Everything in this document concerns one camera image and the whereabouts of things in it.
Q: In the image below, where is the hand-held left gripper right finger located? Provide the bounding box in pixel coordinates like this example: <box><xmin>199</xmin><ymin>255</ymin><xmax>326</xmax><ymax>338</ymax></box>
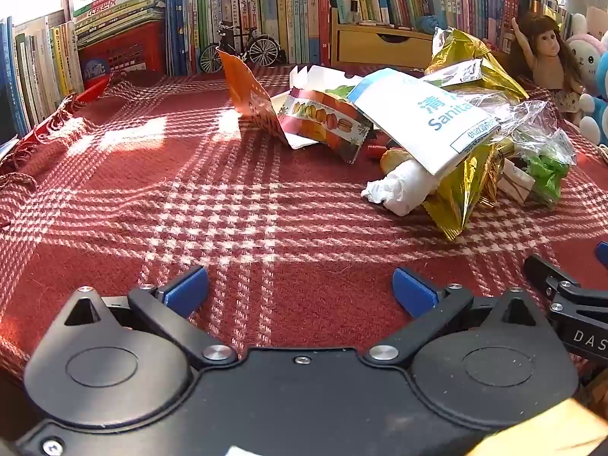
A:
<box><xmin>362</xmin><ymin>267</ymin><xmax>552</xmax><ymax>367</ymax></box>

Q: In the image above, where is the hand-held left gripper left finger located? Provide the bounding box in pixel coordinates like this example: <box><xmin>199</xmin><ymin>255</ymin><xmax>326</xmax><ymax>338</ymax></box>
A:
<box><xmin>62</xmin><ymin>266</ymin><xmax>238</xmax><ymax>369</ymax></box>

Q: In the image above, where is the gold foil bag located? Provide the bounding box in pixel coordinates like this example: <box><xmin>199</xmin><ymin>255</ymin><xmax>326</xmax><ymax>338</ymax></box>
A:
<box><xmin>422</xmin><ymin>28</ymin><xmax>530</xmax><ymax>242</ymax></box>

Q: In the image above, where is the slanted stack of thin books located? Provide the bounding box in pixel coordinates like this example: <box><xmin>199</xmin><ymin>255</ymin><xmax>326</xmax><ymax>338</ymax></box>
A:
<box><xmin>71</xmin><ymin>0</ymin><xmax>167</xmax><ymax>49</ymax></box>

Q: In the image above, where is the red plaid blanket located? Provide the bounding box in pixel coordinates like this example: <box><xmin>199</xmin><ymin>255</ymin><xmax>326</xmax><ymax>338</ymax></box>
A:
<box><xmin>0</xmin><ymin>63</ymin><xmax>608</xmax><ymax>390</ymax></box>

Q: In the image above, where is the white brown candy wrapper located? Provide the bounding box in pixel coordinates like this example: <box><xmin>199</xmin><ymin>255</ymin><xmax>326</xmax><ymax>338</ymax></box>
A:
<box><xmin>496</xmin><ymin>158</ymin><xmax>535</xmax><ymax>205</ymax></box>

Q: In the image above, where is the white crumpled tissue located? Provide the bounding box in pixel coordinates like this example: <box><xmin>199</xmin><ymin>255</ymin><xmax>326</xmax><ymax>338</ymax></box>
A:
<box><xmin>361</xmin><ymin>161</ymin><xmax>440</xmax><ymax>217</ymax></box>

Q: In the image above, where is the blue cat plush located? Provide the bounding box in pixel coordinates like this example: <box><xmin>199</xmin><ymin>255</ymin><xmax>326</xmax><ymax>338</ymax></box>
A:
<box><xmin>577</xmin><ymin>31</ymin><xmax>608</xmax><ymax>146</ymax></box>

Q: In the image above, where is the beige round snack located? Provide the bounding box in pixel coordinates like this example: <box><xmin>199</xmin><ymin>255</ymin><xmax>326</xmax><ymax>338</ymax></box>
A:
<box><xmin>379</xmin><ymin>148</ymin><xmax>414</xmax><ymax>174</ymax></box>

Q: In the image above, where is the clear plastic wrapper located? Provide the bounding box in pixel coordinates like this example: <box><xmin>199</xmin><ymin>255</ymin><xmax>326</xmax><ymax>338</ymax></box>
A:
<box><xmin>446</xmin><ymin>59</ymin><xmax>578</xmax><ymax>168</ymax></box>

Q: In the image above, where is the white blue wipes packet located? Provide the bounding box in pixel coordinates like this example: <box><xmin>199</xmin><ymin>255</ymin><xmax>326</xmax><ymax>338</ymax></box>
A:
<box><xmin>348</xmin><ymin>67</ymin><xmax>502</xmax><ymax>176</ymax></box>

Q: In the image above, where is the macaron printed packet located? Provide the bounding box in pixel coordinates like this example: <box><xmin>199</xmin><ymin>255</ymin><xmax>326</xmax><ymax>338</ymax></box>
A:
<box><xmin>278</xmin><ymin>88</ymin><xmax>374</xmax><ymax>165</ymax></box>

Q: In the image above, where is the pink white rabbit plush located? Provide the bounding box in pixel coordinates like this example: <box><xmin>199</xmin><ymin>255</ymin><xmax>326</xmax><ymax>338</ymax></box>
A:
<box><xmin>565</xmin><ymin>12</ymin><xmax>608</xmax><ymax>98</ymax></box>

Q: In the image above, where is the orange snack bag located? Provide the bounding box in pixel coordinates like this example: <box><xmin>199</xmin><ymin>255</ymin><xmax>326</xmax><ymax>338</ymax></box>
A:
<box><xmin>217</xmin><ymin>49</ymin><xmax>290</xmax><ymax>148</ymax></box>

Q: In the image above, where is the brown haired doll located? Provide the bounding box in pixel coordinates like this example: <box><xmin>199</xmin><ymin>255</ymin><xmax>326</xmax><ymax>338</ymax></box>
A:
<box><xmin>510</xmin><ymin>14</ymin><xmax>587</xmax><ymax>127</ymax></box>

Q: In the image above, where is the red plastic crate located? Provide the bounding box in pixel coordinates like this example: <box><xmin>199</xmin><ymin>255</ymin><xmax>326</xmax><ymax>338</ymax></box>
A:
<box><xmin>77</xmin><ymin>21</ymin><xmax>167</xmax><ymax>89</ymax></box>

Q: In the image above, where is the yellow wooden drawer unit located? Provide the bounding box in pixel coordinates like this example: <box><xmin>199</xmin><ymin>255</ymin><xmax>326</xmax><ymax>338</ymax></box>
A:
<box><xmin>330</xmin><ymin>7</ymin><xmax>435</xmax><ymax>70</ymax></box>

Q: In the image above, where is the miniature black bicycle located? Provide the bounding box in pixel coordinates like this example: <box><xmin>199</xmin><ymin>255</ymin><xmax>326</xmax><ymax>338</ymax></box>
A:
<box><xmin>198</xmin><ymin>21</ymin><xmax>280</xmax><ymax>74</ymax></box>

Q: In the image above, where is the blue knitted ball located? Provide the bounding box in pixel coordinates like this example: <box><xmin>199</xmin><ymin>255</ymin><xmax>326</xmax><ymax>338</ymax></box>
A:
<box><xmin>415</xmin><ymin>15</ymin><xmax>445</xmax><ymax>34</ymax></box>

